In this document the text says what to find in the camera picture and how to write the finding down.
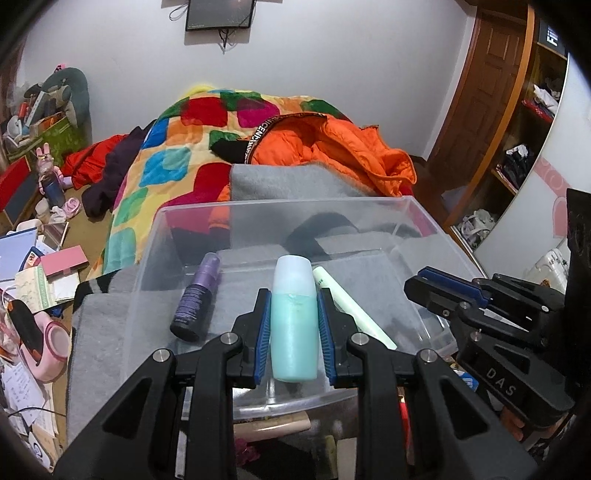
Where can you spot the green paper bag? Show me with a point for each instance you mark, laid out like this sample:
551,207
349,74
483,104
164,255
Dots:
62,141

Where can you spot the white pink sliding door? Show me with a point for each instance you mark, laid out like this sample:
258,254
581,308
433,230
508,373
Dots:
535,207

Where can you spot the pink round case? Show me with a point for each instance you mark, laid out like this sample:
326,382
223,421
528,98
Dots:
46,355

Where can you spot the teal lotion bottle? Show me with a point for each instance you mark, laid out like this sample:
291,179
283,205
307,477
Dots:
293,332

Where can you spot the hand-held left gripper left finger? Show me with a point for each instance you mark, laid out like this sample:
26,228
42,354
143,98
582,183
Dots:
263,339

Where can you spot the person's right hand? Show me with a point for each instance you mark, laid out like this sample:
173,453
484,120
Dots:
511,421

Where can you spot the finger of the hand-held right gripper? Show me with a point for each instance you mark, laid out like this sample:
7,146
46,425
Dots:
434,297
455,279

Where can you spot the flat pink box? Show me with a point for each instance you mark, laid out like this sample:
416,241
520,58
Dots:
64,262

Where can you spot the loose white papers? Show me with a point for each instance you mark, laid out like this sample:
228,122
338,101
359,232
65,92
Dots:
21,392

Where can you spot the black printed box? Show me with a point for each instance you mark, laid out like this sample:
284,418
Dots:
551,37

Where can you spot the grey blanket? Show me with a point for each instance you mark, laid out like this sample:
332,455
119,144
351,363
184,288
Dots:
286,182

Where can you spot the small folding mirror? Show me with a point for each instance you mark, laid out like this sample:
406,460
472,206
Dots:
56,234

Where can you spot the white patterned bag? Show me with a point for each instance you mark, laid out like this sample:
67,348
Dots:
549,270

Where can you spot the brown wooden door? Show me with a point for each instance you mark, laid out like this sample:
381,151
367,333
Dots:
485,92

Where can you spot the purple spray bottle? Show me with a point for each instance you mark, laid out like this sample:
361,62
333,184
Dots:
196,300

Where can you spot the orange down jacket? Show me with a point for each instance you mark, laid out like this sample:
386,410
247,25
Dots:
332,157

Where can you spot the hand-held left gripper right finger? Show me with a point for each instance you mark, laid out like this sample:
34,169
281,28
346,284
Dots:
325,344

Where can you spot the light green tube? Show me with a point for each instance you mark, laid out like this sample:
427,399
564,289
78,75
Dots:
351,309

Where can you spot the green printed booklet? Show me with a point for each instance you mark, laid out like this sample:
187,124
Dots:
34,288

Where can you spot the dark blue bottle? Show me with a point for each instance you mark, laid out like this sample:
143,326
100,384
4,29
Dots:
53,191

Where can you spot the clear plastic storage box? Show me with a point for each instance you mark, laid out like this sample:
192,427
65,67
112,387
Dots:
194,230

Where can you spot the colourful patchwork quilt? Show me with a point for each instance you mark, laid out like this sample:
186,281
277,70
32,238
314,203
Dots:
175,152

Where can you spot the wooden wardrobe shelf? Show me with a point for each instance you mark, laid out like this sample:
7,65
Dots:
531,92

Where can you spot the grey-green plush pillow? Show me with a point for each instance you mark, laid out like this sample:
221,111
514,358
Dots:
74,87

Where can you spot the dark purple cloth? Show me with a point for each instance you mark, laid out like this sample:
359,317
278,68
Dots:
115,170

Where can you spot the black oblong brush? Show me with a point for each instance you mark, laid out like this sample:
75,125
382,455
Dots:
23,323

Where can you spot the beige cosmetic tube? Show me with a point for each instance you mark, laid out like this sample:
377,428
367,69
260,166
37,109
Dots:
272,423

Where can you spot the red cloth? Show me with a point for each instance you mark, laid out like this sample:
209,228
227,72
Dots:
87,161

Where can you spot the pink rabbit toy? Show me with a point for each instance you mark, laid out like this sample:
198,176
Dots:
46,159

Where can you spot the light blue notebook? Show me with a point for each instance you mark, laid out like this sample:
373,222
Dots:
16,254

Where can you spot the red blue storage box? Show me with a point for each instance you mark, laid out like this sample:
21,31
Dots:
16,189

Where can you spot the black wall monitor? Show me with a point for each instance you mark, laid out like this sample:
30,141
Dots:
219,14

